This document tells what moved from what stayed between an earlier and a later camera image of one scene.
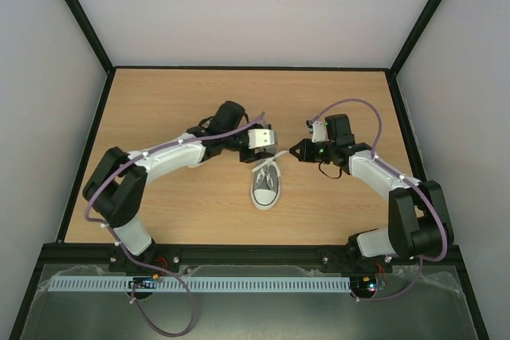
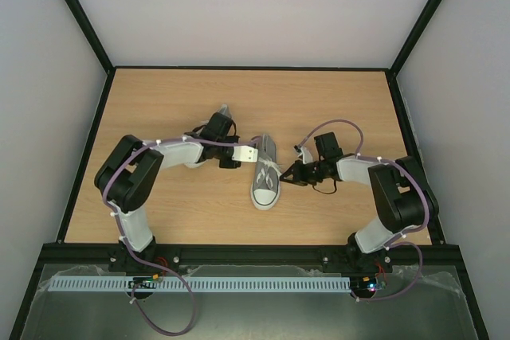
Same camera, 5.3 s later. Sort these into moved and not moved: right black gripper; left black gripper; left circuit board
Moved: right black gripper; left black gripper
Not moved: left circuit board
